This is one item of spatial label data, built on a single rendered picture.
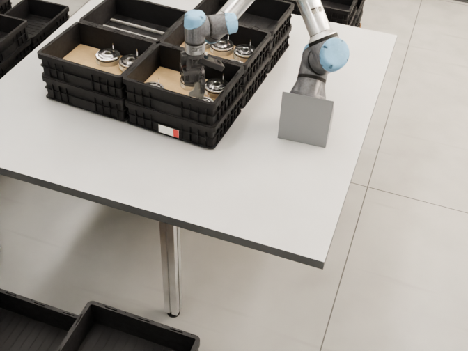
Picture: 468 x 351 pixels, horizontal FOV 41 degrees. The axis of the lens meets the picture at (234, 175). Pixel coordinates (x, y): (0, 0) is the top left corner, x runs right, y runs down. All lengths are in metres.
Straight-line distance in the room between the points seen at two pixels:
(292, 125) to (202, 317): 0.93
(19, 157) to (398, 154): 2.13
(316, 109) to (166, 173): 0.62
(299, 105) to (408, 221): 1.14
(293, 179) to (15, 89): 1.29
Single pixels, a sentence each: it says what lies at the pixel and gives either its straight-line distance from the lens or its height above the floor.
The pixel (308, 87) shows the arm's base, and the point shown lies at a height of 0.93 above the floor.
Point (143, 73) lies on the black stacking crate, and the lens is 2.62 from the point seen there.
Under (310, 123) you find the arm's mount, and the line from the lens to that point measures 2.49.
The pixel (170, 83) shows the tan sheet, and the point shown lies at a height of 0.83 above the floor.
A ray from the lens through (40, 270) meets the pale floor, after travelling 3.06.
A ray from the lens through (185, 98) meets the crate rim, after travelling 2.38.
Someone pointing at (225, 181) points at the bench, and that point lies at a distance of 2.36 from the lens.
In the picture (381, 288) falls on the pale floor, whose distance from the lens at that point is 3.01.
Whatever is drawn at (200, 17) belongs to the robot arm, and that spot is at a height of 1.23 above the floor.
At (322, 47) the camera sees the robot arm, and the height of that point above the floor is 1.11.
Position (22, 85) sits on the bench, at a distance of 2.94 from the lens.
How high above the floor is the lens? 2.31
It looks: 43 degrees down
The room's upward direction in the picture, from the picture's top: 3 degrees clockwise
